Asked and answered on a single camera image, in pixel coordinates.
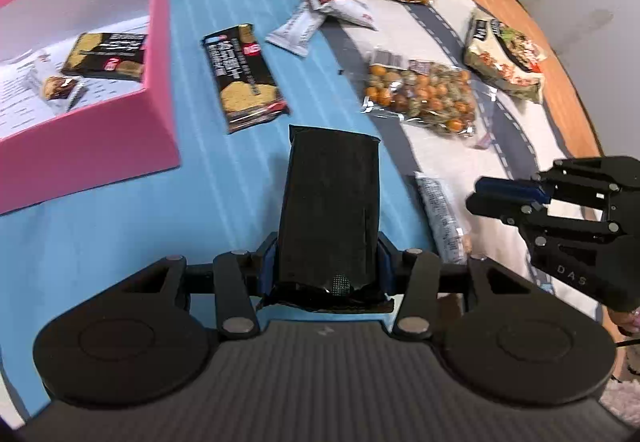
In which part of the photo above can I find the beige instant noodle bag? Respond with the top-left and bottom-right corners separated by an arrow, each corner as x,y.
462,9 -> 548,104

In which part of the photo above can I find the black cracker packet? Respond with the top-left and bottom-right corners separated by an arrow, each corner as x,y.
61,32 -> 148,82
201,23 -> 291,135

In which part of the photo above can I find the white snack bar packet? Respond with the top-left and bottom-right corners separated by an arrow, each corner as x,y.
302,0 -> 379,31
265,4 -> 326,57

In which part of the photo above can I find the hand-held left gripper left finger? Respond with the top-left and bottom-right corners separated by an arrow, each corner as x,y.
117,232 -> 281,340

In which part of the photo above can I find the road print table cloth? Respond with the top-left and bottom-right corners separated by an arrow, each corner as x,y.
0,0 -> 606,423

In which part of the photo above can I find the plain black snack packet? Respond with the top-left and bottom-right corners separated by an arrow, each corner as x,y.
256,124 -> 396,315

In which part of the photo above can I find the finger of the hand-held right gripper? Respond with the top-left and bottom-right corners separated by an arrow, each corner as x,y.
465,193 -> 626,249
472,156 -> 640,211

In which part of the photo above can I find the white printed paper sheet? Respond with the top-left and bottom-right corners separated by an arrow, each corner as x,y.
0,14 -> 151,140

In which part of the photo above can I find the grey speckled snack packet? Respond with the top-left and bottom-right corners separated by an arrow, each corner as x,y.
414,172 -> 473,267

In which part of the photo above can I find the white fluffy rug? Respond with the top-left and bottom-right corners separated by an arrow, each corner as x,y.
599,381 -> 640,425

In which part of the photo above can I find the pink cardboard box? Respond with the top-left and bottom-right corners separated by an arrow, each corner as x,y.
0,0 -> 181,215

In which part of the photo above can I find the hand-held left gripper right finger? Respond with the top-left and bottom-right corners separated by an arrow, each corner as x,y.
375,232 -> 531,340

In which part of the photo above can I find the person's right hand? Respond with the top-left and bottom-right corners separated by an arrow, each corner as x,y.
609,307 -> 640,335

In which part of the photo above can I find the small white snack bar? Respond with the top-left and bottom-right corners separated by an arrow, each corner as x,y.
27,54 -> 86,115

